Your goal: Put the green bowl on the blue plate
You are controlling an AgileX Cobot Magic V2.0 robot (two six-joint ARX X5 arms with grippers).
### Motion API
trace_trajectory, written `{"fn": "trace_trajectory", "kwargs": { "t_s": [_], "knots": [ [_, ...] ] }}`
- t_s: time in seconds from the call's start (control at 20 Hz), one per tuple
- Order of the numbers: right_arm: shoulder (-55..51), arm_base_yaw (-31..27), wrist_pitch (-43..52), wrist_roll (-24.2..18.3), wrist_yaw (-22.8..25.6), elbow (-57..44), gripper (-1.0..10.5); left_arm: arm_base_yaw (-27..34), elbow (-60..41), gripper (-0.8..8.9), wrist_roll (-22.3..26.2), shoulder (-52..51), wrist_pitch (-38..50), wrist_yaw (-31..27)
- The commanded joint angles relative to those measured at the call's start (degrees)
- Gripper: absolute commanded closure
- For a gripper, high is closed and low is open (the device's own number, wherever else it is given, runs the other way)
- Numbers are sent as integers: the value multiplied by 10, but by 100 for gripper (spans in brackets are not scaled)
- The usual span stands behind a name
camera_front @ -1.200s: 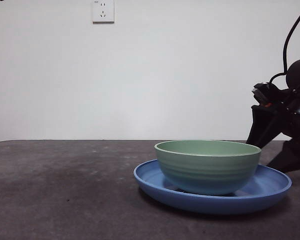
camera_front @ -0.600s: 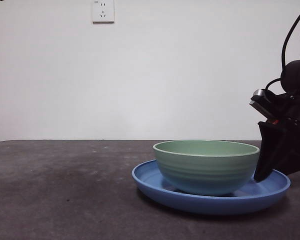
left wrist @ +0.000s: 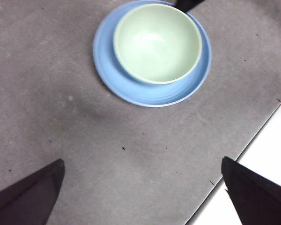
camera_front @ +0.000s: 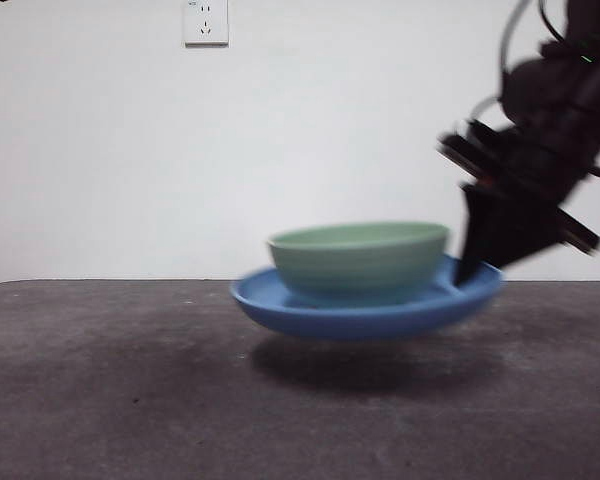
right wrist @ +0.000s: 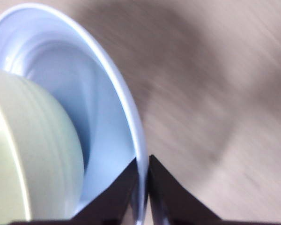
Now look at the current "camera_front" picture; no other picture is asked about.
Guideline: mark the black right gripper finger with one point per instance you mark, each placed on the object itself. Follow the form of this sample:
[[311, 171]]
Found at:
[[477, 230], [525, 230]]

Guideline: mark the green ribbed bowl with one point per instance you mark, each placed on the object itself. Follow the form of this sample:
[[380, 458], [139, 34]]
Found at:
[[360, 260]]

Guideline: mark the blue round plate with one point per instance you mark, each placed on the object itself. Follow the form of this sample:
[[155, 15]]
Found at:
[[360, 320]]

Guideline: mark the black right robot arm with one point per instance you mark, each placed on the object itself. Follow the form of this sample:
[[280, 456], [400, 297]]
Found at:
[[555, 110]]

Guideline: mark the white wall socket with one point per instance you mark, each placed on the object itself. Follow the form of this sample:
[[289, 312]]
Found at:
[[206, 22]]

